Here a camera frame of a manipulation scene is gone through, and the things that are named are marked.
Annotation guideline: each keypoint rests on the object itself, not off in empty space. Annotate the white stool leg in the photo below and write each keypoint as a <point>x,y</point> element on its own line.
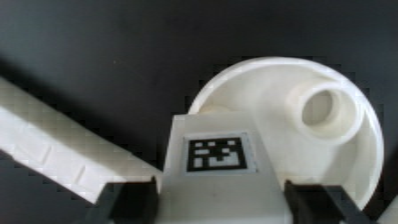
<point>220,184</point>

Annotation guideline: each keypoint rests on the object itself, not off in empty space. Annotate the white round stool seat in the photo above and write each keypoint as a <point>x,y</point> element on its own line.
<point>315,119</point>

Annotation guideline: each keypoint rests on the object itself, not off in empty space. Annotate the white U-shaped fence wall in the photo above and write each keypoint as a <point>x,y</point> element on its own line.
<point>60,149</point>

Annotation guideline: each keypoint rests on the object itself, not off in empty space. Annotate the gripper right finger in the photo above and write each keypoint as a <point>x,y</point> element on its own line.
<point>323,205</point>

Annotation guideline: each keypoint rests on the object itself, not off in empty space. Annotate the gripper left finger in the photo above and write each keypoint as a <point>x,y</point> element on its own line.
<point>127,205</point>

